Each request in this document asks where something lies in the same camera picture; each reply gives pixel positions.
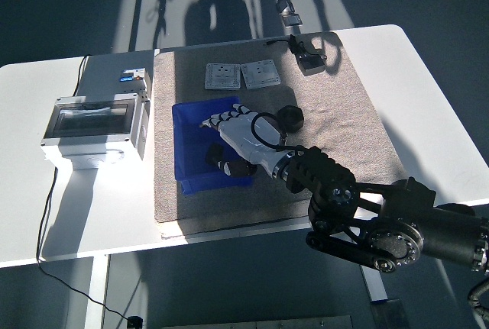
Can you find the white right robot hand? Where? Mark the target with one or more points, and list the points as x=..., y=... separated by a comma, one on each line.
x=240, y=134

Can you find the black hexagonal nut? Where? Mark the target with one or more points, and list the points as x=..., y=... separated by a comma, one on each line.
x=214, y=152
x=291, y=118

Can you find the blue plastic box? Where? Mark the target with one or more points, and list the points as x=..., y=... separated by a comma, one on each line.
x=214, y=188

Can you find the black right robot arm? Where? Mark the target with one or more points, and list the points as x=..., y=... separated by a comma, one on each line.
x=317, y=170

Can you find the white socket panel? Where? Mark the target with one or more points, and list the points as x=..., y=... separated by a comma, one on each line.
x=222, y=77
x=261, y=74

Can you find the grey-brown mat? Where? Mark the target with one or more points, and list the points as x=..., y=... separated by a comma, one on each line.
x=229, y=210

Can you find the black power adapter plug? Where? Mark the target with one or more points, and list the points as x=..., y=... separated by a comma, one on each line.
x=311, y=65

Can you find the small breaker with blue label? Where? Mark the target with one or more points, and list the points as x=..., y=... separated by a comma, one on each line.
x=133, y=74

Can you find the shiny metal floor fixture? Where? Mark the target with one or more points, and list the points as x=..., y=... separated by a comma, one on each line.
x=290, y=20

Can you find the white table leg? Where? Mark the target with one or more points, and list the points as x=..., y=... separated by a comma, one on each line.
x=95, y=291
x=376, y=287

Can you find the black floor plug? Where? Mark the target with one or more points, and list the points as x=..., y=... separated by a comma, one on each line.
x=135, y=322

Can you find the grey table foot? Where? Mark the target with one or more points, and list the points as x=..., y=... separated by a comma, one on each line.
x=387, y=315

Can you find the white enclosure with clear lid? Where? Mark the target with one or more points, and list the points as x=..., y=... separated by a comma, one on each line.
x=91, y=140

